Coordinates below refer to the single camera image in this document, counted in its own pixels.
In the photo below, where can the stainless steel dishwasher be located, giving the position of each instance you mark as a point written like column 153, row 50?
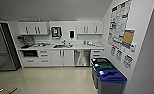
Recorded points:
column 82, row 58

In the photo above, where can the black soap dispenser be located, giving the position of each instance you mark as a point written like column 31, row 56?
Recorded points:
column 72, row 34

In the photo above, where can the chrome faucet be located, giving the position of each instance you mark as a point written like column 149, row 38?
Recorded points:
column 63, row 42

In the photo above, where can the stainless steel sink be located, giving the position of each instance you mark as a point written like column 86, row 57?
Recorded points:
column 62, row 46

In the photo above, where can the white two-door base cabinet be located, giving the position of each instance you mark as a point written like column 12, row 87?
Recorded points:
column 62, row 58

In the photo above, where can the white drawer stack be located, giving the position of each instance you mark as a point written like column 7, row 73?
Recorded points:
column 97, row 54
column 44, row 58

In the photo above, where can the grey paper towel dispenser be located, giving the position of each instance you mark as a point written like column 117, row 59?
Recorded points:
column 56, row 32

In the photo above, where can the green lid waste bin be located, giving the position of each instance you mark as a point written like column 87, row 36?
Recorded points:
column 99, row 65

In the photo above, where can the black built-in microwave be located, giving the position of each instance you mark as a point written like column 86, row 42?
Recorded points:
column 29, row 53

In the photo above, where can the blue lid recycling bin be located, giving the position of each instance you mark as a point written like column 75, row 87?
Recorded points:
column 111, row 83

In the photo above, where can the black coffee machine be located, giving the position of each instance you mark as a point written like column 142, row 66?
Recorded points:
column 28, row 41

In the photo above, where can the tan cork notice board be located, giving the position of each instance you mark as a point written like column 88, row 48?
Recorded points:
column 128, row 37

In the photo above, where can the stainless steel refrigerator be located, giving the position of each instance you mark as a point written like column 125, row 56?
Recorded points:
column 4, row 46

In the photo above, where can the large colourful wall poster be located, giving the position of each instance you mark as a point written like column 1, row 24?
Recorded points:
column 119, row 18

